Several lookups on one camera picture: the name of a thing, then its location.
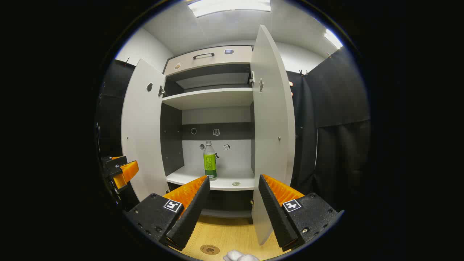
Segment white cabinet shelf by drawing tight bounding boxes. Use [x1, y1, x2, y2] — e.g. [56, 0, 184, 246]
[162, 88, 253, 110]
[166, 165, 255, 191]

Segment green clear plastic bottle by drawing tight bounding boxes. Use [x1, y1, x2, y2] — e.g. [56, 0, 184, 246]
[203, 141, 218, 181]

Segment grey cabinet drawer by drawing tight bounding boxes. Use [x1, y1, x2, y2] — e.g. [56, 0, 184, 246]
[164, 46, 253, 76]

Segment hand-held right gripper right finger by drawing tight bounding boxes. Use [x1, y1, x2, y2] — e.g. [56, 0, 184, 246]
[258, 174, 344, 252]

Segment black backdrop cloth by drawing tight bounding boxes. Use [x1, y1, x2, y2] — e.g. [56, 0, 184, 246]
[95, 46, 371, 214]

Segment grey open-front cabinet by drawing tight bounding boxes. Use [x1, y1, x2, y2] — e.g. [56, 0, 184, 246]
[159, 45, 256, 224]

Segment grey cabinet door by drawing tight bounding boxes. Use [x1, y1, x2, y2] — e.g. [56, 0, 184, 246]
[121, 59, 171, 202]
[249, 25, 296, 246]

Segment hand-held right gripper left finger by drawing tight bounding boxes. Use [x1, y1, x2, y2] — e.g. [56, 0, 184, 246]
[123, 175, 211, 251]

